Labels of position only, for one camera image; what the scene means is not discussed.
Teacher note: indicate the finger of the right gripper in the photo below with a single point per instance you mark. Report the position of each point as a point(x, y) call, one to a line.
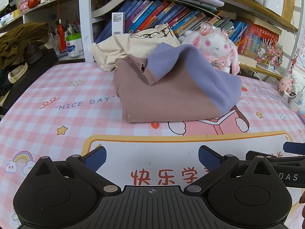
point(294, 148)
point(251, 155)

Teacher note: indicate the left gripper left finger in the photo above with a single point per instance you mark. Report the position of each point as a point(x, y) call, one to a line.
point(85, 168)

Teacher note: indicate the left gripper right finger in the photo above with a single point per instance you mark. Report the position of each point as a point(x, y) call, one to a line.
point(219, 168)

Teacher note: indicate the mauve and lilac sweater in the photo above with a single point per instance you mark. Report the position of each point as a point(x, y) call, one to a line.
point(173, 84)

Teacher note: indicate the pink cartoon desk mat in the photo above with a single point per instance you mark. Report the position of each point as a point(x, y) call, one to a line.
point(73, 108)

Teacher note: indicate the small pink pig plush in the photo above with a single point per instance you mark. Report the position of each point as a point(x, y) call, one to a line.
point(285, 85)

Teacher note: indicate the colourful sequin ornament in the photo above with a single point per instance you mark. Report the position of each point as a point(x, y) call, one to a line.
point(269, 53)

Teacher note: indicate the red book set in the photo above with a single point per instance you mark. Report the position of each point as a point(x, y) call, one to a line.
point(252, 38)

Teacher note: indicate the cream t-shirt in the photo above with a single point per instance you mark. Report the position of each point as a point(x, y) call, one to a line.
point(139, 44)

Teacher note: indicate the white pink bunny plush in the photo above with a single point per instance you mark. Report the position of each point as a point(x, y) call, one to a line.
point(215, 46)

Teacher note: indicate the white wristwatch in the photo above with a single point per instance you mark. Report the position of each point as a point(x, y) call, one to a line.
point(17, 73)

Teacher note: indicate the white green pen jar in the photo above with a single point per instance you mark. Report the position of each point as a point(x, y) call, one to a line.
point(74, 45)

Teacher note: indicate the red tassel ornament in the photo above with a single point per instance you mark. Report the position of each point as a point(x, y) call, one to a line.
point(61, 33)

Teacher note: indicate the olive brown garment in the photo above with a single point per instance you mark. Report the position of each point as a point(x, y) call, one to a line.
point(14, 42)

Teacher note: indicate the white barcode box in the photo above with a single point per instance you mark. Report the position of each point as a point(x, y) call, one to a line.
point(118, 23)

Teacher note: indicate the row of colourful books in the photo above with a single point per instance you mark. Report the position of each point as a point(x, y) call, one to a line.
point(180, 17)

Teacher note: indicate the white bookshelf frame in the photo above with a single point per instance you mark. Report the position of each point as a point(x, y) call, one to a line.
point(85, 21)

